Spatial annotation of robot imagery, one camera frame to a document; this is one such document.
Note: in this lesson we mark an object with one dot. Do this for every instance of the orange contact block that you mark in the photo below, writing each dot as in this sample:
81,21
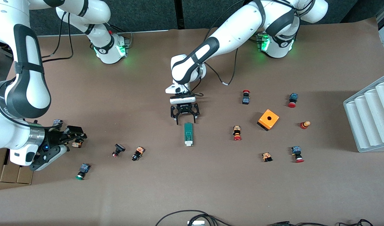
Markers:
267,156

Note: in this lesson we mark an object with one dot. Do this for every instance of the red push button blue block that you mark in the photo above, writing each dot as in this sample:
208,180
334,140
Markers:
293,97
296,150
246,100

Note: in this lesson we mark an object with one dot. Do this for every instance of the green load switch white lever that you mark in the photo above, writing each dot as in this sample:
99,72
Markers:
188,133

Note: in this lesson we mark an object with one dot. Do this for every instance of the brown cardboard box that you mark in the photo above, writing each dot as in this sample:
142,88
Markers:
9,172

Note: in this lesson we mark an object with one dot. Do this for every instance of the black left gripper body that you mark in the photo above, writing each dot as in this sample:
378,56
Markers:
184,109

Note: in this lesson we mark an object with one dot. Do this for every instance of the grey ribbed plastic tray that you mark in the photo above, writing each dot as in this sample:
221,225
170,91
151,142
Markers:
367,119

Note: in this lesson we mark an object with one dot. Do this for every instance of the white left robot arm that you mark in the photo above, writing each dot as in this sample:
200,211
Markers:
235,31

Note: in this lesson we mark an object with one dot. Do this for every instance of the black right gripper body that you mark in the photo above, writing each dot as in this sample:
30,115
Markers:
54,137

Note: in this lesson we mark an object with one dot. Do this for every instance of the small white device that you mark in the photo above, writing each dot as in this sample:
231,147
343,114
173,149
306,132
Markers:
195,223

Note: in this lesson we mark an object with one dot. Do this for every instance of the red mushroom button orange block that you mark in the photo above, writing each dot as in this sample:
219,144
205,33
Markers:
236,130

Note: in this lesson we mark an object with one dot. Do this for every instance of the black selector switch orange block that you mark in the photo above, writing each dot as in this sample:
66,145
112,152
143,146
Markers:
138,152
76,145

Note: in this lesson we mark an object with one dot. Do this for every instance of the green mushroom push button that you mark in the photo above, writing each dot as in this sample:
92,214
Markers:
57,121
84,168

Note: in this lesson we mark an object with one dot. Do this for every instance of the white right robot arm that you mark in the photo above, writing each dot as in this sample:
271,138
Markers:
33,53

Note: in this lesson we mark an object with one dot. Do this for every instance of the orange button enclosure box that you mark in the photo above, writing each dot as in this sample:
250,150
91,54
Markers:
272,122

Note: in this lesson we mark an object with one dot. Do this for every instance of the red orange small knob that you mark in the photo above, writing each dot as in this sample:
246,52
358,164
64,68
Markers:
304,125

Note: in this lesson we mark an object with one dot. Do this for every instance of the black square push button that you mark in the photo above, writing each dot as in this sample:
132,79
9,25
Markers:
119,147

